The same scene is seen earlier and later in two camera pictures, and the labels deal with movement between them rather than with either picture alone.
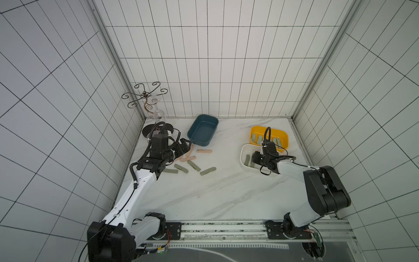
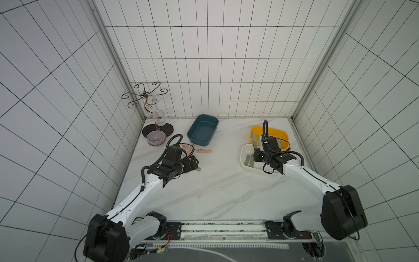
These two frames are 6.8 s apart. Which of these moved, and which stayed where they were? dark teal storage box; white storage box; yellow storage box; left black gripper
Moved: left black gripper
Stayed: white storage box; dark teal storage box; yellow storage box
